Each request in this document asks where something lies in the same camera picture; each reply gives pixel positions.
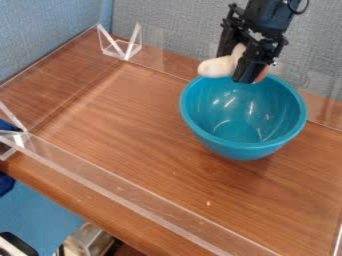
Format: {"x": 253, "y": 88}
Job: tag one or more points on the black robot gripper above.
{"x": 252, "y": 35}

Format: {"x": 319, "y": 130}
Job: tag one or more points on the grey metal box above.
{"x": 88, "y": 241}

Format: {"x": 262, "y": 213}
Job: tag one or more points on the plush brown white mushroom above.
{"x": 221, "y": 66}

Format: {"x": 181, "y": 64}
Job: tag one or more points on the clear acrylic front barrier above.
{"x": 183, "y": 222}

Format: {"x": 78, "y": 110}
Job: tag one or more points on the blue plastic bowl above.
{"x": 243, "y": 121}

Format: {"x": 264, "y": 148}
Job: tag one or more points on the black white device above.
{"x": 12, "y": 246}

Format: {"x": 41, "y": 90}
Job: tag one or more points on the clear acrylic corner bracket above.
{"x": 117, "y": 48}

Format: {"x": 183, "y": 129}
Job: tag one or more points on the clear acrylic back barrier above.
{"x": 319, "y": 88}

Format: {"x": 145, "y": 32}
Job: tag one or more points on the clear acrylic barrier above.
{"x": 319, "y": 88}
{"x": 183, "y": 222}

